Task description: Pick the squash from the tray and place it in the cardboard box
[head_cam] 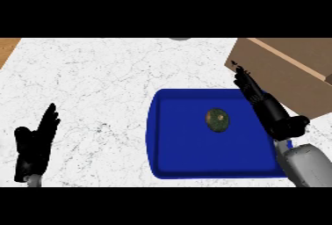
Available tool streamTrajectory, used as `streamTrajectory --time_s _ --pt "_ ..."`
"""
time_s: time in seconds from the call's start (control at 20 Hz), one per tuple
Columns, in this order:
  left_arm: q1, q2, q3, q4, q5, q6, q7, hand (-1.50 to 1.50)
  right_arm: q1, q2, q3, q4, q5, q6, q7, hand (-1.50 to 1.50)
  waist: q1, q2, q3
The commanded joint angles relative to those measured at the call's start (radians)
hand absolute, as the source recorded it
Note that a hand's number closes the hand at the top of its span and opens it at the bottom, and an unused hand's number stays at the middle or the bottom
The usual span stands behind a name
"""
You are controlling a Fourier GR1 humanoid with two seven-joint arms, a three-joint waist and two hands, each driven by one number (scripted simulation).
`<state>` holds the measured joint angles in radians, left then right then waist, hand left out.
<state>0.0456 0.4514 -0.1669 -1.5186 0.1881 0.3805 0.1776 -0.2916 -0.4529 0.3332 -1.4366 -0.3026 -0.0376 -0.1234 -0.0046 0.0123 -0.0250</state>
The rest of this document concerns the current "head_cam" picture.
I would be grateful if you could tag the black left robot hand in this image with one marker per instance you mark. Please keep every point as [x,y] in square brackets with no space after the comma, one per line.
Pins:
[33,146]

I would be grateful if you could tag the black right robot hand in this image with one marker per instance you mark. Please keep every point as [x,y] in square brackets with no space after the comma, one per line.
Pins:
[271,112]

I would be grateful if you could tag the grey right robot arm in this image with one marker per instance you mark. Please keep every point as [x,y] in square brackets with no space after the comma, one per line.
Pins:
[304,165]

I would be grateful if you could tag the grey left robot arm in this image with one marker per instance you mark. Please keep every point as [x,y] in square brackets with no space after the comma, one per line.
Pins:
[34,181]

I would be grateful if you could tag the green squash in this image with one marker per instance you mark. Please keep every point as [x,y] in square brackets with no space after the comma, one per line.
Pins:
[217,120]

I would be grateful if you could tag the brown cardboard box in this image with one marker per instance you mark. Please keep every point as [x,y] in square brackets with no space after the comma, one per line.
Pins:
[294,76]

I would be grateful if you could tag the blue tray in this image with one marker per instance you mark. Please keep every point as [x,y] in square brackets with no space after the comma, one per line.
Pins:
[207,146]

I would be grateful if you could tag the grey round object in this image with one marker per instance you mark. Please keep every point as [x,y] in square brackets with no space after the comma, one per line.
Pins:
[179,38]

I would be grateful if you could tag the brown wooden surface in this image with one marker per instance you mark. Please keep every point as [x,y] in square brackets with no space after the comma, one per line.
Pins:
[6,48]

